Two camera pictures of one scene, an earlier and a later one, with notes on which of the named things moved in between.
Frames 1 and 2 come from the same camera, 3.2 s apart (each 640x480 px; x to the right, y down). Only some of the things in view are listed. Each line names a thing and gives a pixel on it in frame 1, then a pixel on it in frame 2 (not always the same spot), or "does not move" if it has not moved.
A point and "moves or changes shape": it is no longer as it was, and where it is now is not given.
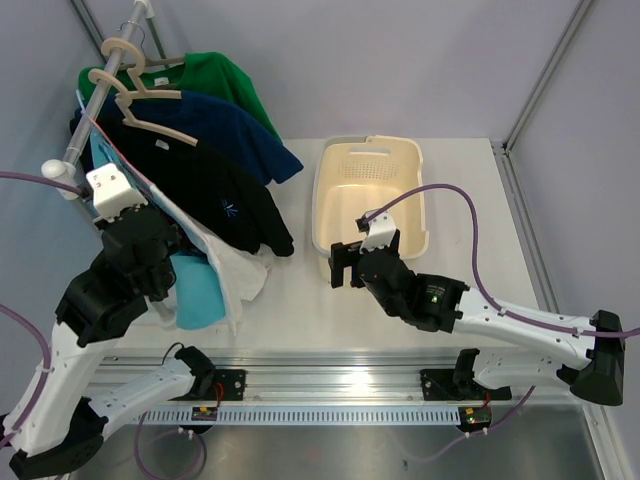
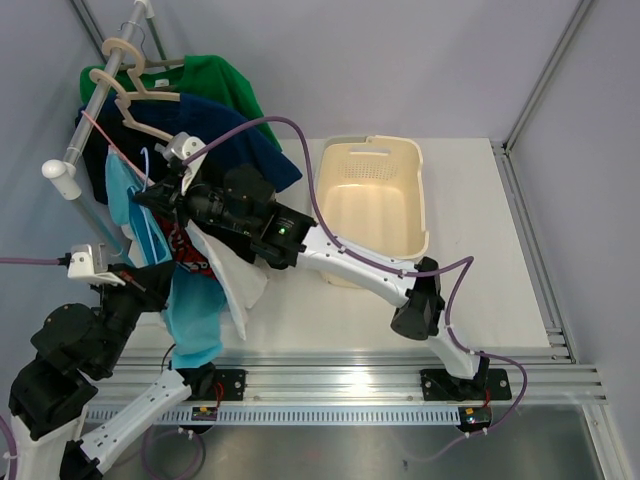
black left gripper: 170,230 to 150,284
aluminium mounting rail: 379,375 does not move
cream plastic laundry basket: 351,176 does not move
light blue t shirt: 201,299 moves or changes shape
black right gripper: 345,256 to 168,196
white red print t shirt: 241,274 moves or changes shape
